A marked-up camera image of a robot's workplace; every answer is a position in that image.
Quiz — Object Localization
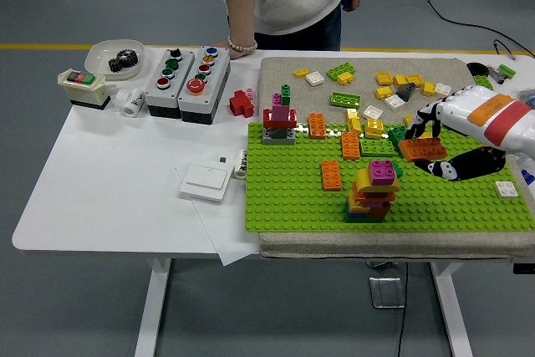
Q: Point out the grey-brown mat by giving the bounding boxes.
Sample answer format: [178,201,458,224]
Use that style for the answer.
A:
[255,56,535,261]

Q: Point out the white wall switch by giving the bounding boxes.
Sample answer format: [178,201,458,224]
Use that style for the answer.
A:
[179,162,234,203]

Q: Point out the green studded baseplate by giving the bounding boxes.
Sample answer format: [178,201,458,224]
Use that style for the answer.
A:
[244,122,535,233]

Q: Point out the white bead bracelet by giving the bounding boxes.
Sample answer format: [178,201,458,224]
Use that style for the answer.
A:
[227,36,258,55]

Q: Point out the long black floor cable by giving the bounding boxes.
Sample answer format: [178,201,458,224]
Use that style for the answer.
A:
[415,0,535,59]

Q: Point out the dark grey slope brick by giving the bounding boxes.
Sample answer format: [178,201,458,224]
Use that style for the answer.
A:
[395,83,418,102]

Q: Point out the brick tower with grey base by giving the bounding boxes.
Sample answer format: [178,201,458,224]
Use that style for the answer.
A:
[262,84,298,146]

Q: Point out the white table leg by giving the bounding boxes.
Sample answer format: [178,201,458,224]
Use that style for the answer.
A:
[430,262,476,357]
[134,257,173,357]

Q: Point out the black ring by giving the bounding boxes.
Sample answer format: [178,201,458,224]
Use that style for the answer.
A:
[466,61,491,79]

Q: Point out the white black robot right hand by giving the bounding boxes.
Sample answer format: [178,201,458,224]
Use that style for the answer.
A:
[404,85,535,183]

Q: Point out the white pipe tee fitting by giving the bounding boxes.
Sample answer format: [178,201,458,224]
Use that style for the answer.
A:
[111,87,146,117]

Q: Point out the cream red-green switch box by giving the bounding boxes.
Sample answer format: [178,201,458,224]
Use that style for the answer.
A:
[57,68,112,110]

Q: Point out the white printed cylinder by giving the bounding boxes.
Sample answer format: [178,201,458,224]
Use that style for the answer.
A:
[232,148,248,181]

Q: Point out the red brick cluster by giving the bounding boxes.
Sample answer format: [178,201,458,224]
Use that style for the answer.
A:
[228,89,256,119]

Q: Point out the small grey device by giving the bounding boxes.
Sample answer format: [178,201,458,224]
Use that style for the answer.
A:
[487,64,507,84]

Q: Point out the grey emergency-stop control box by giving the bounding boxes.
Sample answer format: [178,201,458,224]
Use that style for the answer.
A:
[177,45,232,125]

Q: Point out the pink two-by-two brick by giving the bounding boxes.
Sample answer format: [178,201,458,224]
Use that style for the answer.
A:
[368,159,397,186]

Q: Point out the dark green two-by-four brick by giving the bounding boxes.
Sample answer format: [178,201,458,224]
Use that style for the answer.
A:
[388,125,409,158]

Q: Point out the brick tower with yellow arch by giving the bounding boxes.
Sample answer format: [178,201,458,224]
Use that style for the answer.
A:
[344,167,400,223]

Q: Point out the clear plastic bag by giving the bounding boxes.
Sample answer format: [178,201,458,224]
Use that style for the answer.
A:
[512,151,535,171]

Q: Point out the white plastic bowl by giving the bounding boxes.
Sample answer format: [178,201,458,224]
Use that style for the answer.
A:
[84,38,145,81]

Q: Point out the black hanging cable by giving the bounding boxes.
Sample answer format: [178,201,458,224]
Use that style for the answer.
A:
[395,262,410,357]

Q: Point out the orange two-by-four brick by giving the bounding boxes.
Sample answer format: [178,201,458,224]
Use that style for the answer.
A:
[320,159,343,192]
[397,137,448,164]
[308,112,328,140]
[340,130,361,161]

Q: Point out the black metal gear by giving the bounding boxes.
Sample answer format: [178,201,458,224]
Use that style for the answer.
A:
[108,57,135,74]
[115,48,141,66]

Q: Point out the silver floor socket box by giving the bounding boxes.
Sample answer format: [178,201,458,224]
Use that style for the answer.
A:
[369,276,406,310]

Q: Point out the grey four-button control box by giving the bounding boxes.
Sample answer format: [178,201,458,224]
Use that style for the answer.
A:
[145,47,196,119]

